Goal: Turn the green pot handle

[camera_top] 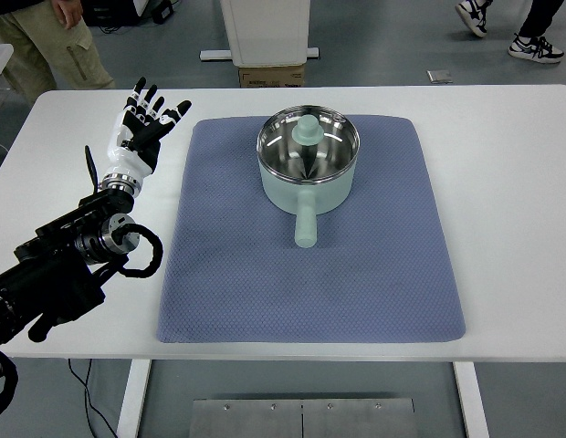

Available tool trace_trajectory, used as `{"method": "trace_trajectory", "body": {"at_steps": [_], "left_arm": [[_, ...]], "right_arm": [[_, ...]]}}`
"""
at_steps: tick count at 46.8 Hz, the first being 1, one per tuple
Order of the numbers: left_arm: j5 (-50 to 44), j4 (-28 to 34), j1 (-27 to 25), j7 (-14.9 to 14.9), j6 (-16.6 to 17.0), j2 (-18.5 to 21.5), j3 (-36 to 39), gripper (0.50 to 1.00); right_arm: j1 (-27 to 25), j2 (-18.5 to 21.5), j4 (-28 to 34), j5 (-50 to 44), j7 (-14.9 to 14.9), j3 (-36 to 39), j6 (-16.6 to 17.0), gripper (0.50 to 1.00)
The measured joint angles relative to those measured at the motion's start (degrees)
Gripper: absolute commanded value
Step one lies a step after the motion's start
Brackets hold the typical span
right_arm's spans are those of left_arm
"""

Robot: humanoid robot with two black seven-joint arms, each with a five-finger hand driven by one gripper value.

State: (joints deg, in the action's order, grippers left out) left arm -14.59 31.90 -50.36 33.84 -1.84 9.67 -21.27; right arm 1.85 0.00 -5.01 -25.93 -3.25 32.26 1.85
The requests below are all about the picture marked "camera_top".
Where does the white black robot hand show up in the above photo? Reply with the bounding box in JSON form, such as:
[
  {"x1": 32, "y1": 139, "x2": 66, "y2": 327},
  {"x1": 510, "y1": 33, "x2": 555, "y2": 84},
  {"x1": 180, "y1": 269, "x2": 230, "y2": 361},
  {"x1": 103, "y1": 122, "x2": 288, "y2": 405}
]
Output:
[{"x1": 101, "y1": 76, "x2": 193, "y2": 181}]

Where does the glass lid with green knob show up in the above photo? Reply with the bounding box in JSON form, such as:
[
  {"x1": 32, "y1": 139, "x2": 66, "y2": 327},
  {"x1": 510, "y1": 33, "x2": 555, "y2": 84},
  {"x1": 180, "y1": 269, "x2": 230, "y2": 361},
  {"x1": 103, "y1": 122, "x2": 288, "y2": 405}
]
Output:
[{"x1": 257, "y1": 103, "x2": 361, "y2": 184}]

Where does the green pot with handle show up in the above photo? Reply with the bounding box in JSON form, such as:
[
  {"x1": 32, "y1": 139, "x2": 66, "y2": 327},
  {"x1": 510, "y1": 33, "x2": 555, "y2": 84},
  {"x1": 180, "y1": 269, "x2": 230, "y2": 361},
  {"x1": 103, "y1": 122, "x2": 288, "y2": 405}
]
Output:
[{"x1": 257, "y1": 103, "x2": 361, "y2": 251}]

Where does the black and white equipment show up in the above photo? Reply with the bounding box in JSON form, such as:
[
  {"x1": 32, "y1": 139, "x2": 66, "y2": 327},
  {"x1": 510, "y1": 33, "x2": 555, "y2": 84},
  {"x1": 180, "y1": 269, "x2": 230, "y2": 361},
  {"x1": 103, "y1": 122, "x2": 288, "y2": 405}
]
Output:
[{"x1": 81, "y1": 0, "x2": 152, "y2": 28}]

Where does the person in beige trousers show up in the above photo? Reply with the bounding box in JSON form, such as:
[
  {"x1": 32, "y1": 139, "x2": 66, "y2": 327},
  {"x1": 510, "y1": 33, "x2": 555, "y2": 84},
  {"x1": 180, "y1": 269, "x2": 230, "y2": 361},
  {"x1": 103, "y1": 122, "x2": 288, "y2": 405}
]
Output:
[{"x1": 0, "y1": 0, "x2": 116, "y2": 104}]

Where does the small black box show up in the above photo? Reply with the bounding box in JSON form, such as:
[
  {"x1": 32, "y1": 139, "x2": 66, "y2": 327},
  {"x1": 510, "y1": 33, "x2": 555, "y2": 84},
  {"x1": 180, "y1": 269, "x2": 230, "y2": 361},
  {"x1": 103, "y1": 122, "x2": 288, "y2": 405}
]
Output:
[{"x1": 151, "y1": 0, "x2": 175, "y2": 25}]

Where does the brown cardboard box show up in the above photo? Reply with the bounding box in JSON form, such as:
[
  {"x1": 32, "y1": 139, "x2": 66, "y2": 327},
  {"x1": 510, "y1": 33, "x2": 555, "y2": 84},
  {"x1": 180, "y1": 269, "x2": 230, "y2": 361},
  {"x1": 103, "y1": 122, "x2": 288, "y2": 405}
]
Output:
[{"x1": 238, "y1": 63, "x2": 306, "y2": 89}]

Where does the blue textured mat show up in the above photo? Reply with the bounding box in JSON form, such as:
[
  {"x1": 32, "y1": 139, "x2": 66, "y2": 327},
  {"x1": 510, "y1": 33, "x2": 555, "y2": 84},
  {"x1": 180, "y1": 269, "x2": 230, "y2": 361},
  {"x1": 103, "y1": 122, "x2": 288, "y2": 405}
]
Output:
[{"x1": 155, "y1": 113, "x2": 467, "y2": 345}]

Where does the white table leg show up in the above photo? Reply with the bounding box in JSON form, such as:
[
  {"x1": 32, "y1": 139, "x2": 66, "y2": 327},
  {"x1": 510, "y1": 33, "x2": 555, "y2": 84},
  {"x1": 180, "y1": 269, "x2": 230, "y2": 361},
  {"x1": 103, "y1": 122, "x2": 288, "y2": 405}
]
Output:
[
  {"x1": 116, "y1": 360, "x2": 152, "y2": 438},
  {"x1": 452, "y1": 361, "x2": 491, "y2": 438}
]

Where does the person in black trousers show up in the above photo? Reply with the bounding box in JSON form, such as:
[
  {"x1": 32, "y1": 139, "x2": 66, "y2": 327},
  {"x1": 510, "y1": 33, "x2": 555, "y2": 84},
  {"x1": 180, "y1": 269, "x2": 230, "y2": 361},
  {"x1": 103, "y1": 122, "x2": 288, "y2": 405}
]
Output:
[{"x1": 455, "y1": 0, "x2": 565, "y2": 65}]

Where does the white pedestal with base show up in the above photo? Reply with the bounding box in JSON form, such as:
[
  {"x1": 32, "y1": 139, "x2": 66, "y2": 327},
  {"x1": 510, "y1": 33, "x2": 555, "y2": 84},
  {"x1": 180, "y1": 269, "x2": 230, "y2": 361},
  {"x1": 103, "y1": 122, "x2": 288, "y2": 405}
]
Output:
[{"x1": 199, "y1": 0, "x2": 320, "y2": 68}]

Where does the thin black floor cable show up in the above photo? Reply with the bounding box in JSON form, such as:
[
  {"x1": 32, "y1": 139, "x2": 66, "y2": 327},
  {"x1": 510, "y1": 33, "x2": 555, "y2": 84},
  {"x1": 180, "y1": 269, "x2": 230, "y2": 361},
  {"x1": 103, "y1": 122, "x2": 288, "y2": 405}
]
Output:
[{"x1": 67, "y1": 358, "x2": 118, "y2": 438}]

